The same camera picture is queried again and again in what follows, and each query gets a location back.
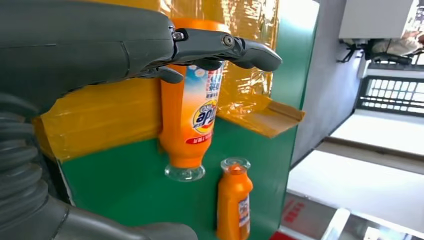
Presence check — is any yellow plastic wrapped cardboard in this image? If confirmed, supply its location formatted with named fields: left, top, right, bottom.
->
left=33, top=0, right=306, bottom=163

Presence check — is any green table mat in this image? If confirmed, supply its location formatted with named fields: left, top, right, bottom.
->
left=59, top=0, right=321, bottom=240

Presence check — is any red and white cabinet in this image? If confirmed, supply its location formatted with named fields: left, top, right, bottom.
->
left=269, top=192, right=424, bottom=240

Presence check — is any white table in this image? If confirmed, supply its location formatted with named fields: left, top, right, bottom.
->
left=338, top=0, right=415, bottom=40

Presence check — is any black office chair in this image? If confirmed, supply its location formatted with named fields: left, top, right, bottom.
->
left=337, top=39, right=424, bottom=66

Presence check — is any person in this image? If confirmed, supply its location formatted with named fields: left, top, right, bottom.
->
left=370, top=29, right=424, bottom=57

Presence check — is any black window grille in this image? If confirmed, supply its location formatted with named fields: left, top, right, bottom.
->
left=356, top=75, right=424, bottom=117

